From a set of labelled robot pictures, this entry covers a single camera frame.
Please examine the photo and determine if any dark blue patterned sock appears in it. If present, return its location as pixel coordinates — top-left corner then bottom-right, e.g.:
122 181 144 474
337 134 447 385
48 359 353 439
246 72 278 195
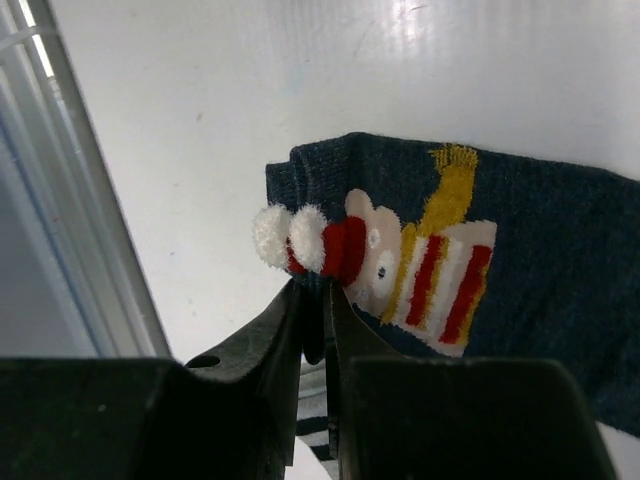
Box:
253 133 639 435

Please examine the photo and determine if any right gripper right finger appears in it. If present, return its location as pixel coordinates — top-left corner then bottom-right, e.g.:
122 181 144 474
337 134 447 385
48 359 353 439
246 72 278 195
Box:
324 285 616 479

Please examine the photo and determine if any aluminium frame rail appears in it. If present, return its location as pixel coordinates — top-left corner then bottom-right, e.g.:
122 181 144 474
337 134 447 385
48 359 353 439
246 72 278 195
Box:
1 1 170 357

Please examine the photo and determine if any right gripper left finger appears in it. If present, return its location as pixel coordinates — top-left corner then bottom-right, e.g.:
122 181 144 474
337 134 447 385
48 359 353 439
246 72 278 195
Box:
1 284 303 479

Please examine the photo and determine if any grey striped sock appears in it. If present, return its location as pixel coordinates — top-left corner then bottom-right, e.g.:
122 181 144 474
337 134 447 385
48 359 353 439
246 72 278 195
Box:
296 360 339 478

